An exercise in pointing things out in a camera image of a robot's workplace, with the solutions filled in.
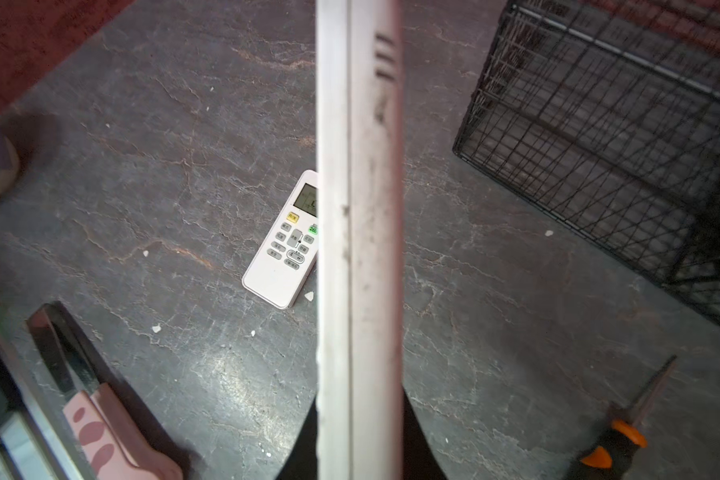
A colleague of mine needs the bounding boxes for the grey white remote control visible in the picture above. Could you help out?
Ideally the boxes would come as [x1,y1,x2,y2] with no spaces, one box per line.
[316,1,404,479]

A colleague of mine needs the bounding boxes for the white air conditioner remote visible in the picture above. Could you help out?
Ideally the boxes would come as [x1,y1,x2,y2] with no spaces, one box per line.
[242,170,318,310]

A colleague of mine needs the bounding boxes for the black wire basket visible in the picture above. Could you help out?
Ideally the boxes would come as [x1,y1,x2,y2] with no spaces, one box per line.
[453,1,720,326]

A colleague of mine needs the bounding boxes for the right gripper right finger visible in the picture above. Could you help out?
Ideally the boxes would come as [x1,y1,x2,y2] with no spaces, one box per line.
[402,391,447,480]

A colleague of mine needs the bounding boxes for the aluminium front rail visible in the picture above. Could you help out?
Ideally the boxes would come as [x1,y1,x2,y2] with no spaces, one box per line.
[0,333,92,479]

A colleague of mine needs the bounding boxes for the orange black screwdriver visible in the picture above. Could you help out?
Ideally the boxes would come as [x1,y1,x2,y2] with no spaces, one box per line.
[565,355,678,480]

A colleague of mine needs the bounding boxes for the pink cat paw knife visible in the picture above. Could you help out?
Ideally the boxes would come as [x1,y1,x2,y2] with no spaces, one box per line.
[26,302,184,479]

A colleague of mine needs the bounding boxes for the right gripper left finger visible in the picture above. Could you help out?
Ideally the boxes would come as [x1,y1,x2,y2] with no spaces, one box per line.
[275,399,318,480]

